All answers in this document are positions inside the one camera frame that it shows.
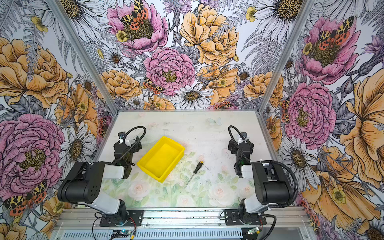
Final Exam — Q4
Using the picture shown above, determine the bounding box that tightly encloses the black yellow handled screwdriver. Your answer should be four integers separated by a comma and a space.
184, 161, 204, 188

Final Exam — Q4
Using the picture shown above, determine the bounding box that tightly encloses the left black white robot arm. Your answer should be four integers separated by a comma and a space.
57, 126, 147, 226

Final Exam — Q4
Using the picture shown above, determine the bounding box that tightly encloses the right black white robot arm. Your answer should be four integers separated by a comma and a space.
224, 133, 299, 226

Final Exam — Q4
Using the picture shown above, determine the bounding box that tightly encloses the yellow plastic bin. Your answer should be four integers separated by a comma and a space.
137, 136, 185, 183

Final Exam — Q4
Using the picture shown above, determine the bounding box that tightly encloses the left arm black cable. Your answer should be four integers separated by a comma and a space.
112, 125, 147, 165

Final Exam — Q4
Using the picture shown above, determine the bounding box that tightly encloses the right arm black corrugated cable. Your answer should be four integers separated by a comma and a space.
259, 160, 300, 209

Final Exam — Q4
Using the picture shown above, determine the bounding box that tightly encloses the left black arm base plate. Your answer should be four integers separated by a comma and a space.
100, 210, 145, 227

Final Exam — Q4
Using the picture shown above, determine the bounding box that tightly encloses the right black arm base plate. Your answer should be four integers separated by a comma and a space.
224, 209, 267, 226

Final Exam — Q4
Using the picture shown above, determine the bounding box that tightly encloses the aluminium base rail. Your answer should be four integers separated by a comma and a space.
55, 206, 310, 230

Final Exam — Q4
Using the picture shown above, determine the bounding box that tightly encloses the white slotted cable duct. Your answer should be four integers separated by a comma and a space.
56, 229, 243, 240

